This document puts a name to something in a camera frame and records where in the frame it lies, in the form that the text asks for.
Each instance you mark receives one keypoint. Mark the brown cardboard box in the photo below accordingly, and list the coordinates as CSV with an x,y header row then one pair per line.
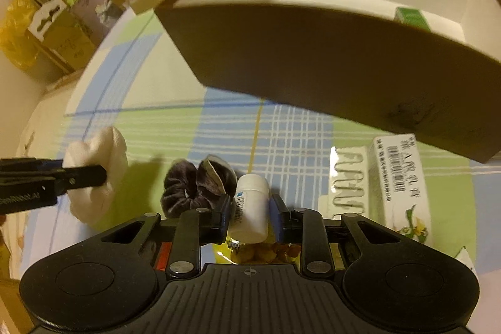
x,y
313,64

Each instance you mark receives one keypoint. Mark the white barcode box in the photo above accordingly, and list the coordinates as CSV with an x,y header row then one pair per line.
x,y
399,197

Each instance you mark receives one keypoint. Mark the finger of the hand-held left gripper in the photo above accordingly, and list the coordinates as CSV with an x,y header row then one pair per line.
x,y
47,163
82,177

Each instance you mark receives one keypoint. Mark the small green box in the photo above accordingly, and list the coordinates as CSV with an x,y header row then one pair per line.
x,y
413,17

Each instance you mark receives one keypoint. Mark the white bottle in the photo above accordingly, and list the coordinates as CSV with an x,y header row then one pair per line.
x,y
250,201

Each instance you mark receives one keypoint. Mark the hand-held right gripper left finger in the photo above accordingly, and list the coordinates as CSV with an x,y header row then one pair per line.
x,y
224,212

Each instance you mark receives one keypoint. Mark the purple box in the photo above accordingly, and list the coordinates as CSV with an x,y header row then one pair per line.
x,y
92,5

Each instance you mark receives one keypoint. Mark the dark velvet scrunchie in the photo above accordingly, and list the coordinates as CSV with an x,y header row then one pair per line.
x,y
180,186

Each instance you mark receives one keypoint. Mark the yellow plastic bag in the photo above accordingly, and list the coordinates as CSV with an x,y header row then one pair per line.
x,y
13,32

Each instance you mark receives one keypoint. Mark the white hair clip pack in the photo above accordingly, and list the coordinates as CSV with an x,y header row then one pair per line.
x,y
348,177

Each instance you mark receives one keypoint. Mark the yellow snack packet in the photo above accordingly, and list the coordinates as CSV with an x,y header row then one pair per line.
x,y
254,254

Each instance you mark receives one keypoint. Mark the tan cardboard carton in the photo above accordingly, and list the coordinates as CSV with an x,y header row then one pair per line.
x,y
66,40

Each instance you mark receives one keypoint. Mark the white scrunchie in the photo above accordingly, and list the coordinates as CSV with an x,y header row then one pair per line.
x,y
102,150

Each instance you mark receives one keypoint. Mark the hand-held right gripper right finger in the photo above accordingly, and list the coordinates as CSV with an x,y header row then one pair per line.
x,y
276,217

